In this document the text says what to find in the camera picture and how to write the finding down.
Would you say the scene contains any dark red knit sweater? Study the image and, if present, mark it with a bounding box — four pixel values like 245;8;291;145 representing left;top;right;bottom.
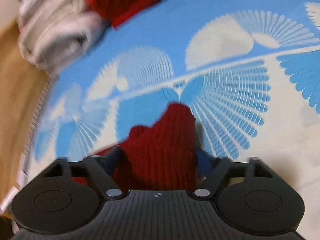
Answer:
71;101;201;191

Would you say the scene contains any blue and white bedspread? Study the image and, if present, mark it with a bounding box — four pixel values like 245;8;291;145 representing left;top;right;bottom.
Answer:
25;0;319;239

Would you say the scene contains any folded grey fleece garment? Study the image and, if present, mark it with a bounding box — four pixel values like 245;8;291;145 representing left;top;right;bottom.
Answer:
18;0;107;72

